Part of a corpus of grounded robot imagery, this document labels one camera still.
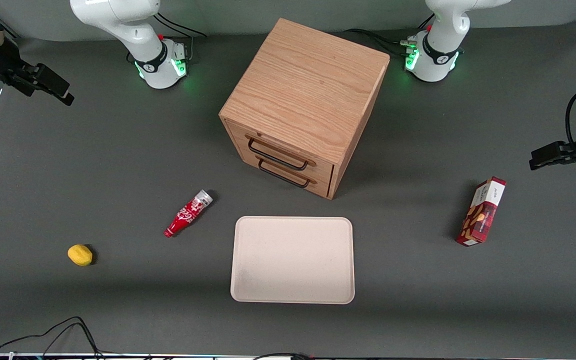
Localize beige plastic tray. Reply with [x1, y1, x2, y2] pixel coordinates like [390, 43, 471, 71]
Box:
[230, 216, 356, 305]

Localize black metal drawer handle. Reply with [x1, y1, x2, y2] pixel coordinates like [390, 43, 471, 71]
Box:
[257, 160, 312, 189]
[247, 138, 310, 172]

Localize black floor cable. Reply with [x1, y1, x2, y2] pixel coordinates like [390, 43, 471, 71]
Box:
[0, 316, 106, 359]

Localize black right base cables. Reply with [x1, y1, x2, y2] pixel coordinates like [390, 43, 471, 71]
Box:
[154, 12, 208, 63]

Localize wooden drawer front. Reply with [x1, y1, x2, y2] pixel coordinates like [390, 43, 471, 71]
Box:
[224, 120, 337, 185]
[238, 152, 335, 200]

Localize red coke bottle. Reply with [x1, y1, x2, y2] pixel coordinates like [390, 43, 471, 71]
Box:
[163, 189, 214, 238]

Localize black base cables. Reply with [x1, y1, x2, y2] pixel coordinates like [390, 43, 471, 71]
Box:
[154, 12, 208, 63]
[344, 14, 435, 59]

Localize yellow lemon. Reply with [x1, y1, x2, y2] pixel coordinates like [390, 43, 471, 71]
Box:
[67, 244, 94, 267]

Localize black left base cables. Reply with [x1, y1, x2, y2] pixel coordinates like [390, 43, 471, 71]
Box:
[344, 14, 435, 59]

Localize red cookie box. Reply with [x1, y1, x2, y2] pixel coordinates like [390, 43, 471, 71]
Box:
[456, 176, 507, 247]

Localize wooden drawer cabinet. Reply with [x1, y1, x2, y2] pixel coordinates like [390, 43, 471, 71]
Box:
[219, 18, 390, 201]

